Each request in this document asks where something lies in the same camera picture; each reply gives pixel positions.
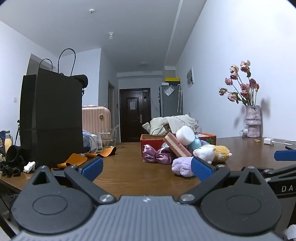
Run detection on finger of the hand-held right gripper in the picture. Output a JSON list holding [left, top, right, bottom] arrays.
[[262, 165, 296, 183], [274, 150, 296, 162]]

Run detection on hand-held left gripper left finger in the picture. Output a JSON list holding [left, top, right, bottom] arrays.
[[30, 157, 117, 205]]

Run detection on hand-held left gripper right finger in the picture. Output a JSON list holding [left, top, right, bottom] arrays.
[[178, 157, 266, 206]]

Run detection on white and yellow sheep plush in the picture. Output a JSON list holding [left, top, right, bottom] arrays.
[[193, 145, 232, 164]]

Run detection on purple plush toy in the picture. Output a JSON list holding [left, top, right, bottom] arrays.
[[171, 156, 201, 178]]

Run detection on light blue plush toy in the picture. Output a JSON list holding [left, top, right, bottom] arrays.
[[186, 134, 210, 152]]

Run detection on pink striped sponge cake toy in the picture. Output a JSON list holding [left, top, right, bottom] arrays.
[[163, 133, 193, 158]]

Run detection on white foam cylinder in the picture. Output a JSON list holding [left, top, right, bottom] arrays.
[[176, 126, 196, 146]]

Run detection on pink satin bow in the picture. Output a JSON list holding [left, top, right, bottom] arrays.
[[142, 144, 175, 164]]

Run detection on orange cardboard box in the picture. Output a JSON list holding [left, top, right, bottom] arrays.
[[140, 132, 217, 158]]

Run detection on blue and white pack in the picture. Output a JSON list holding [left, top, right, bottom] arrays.
[[83, 130, 99, 153]]

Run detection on glass cup with straw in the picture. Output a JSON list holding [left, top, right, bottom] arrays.
[[102, 124, 119, 147]]

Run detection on white cloth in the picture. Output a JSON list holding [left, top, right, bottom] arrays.
[[282, 224, 296, 241]]

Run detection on pink white ceramic vase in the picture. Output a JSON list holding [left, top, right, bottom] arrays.
[[245, 105, 261, 138]]

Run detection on pink suitcase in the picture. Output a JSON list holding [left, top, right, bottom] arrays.
[[82, 105, 111, 139]]

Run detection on dark brown entrance door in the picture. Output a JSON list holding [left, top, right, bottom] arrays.
[[120, 88, 151, 143]]

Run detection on beige coat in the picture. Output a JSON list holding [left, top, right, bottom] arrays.
[[142, 114, 200, 135]]

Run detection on brown interior door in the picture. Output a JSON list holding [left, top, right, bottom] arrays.
[[108, 80, 115, 142]]

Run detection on small white figurine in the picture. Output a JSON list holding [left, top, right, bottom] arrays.
[[23, 161, 36, 173]]

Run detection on black paper bag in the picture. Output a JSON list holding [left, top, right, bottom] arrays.
[[20, 48, 84, 168]]

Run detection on grey refrigerator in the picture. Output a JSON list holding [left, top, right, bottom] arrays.
[[159, 85, 183, 117]]

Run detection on white folded umbrella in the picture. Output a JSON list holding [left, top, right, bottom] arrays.
[[177, 84, 182, 113]]

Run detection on dried pink roses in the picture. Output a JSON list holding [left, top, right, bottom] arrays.
[[218, 60, 260, 106]]

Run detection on black printed plastic parts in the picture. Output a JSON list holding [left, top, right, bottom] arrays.
[[0, 145, 26, 178]]

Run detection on black tripod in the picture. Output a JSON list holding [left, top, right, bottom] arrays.
[[14, 119, 21, 146]]

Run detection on yellow bottle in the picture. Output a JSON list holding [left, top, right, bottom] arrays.
[[5, 133, 13, 153]]

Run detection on black cloth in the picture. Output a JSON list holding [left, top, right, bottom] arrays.
[[73, 75, 88, 88]]

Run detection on orange strap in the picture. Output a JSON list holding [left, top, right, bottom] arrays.
[[85, 146, 118, 158], [57, 153, 88, 169]]

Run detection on white wall electrical panel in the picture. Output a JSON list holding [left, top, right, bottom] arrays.
[[187, 67, 194, 88]]

